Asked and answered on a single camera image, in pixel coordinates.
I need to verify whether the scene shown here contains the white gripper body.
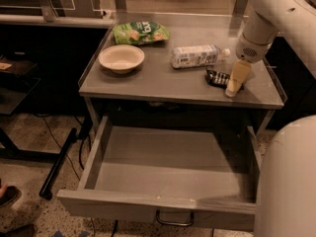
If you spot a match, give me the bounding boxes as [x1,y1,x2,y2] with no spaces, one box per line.
[236,34,273,63]

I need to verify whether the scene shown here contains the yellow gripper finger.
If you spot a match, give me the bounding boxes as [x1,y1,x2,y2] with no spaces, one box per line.
[225,60,251,97]

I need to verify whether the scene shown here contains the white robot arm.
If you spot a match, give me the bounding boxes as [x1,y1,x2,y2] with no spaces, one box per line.
[236,0,316,237]

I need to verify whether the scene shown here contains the grey open top drawer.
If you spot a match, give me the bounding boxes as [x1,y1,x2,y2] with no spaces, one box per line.
[57,118,261,230]

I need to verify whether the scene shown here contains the clear plastic water bottle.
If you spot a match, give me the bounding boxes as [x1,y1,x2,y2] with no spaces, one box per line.
[170,44,231,69]

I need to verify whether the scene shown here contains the grey metal cabinet table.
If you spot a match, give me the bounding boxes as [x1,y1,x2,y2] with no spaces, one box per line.
[79,13,285,131]

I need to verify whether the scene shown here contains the green chip bag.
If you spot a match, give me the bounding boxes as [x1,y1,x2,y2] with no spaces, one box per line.
[113,22,170,45]

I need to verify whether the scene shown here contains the white paper bowl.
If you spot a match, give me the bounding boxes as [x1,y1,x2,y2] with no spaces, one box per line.
[98,44,145,74]

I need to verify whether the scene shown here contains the black side desk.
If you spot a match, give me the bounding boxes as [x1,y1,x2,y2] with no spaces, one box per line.
[0,51,42,160]

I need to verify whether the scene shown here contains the black desk leg base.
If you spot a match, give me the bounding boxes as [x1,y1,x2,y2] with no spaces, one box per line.
[39,128,77,200]

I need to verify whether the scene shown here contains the dark shoe upper left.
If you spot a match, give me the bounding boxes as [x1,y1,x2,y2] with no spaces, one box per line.
[0,184,21,206]

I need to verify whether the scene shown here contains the dark shoe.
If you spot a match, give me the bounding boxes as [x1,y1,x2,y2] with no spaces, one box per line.
[0,224,37,237]
[0,184,21,206]

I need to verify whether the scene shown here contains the dark shoe lower left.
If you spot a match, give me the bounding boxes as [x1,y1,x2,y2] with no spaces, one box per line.
[0,224,37,237]

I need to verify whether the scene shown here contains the black metal drawer handle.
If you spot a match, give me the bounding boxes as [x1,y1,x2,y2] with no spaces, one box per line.
[155,210,195,227]

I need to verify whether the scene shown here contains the black floor cable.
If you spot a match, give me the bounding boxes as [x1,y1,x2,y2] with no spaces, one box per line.
[33,113,87,182]

